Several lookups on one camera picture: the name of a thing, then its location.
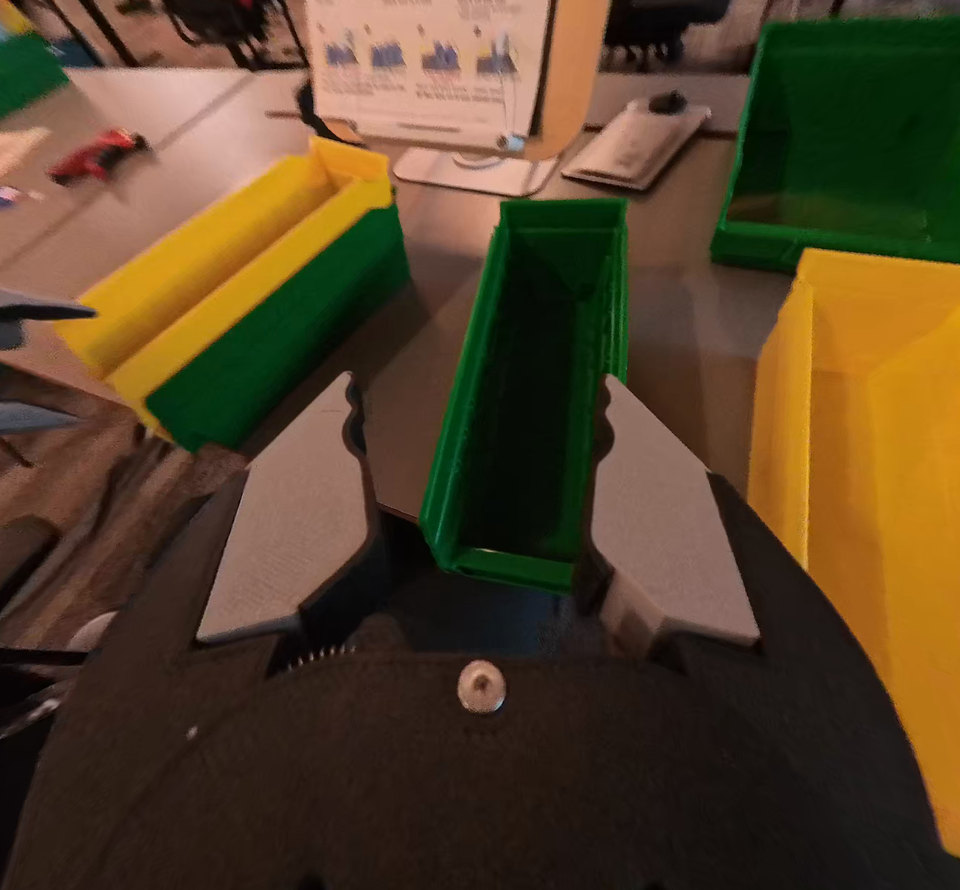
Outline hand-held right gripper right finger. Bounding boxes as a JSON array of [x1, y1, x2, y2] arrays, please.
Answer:
[[573, 374, 762, 662]]

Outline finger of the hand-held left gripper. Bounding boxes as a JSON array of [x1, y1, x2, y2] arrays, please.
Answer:
[[0, 398, 82, 435], [0, 288, 99, 351]]

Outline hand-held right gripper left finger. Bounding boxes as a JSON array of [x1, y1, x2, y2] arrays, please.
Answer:
[[195, 371, 387, 644]]

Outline white paper sheets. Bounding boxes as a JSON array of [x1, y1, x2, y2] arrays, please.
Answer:
[[0, 128, 50, 179]]

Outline red black hand tool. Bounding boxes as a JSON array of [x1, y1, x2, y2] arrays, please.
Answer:
[[46, 128, 151, 186]]

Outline large yellow plastic bin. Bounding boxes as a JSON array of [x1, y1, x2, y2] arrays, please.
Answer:
[[746, 246, 960, 857]]

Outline green storage crate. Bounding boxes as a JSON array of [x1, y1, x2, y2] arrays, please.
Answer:
[[0, 31, 70, 119]]

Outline white stand base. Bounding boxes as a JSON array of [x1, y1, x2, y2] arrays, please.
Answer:
[[392, 143, 560, 197]]

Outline large green plastic bin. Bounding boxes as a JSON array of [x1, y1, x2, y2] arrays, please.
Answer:
[[708, 16, 960, 272]]

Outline instruction sheet on stand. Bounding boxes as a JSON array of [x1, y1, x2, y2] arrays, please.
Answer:
[[315, 0, 625, 160]]

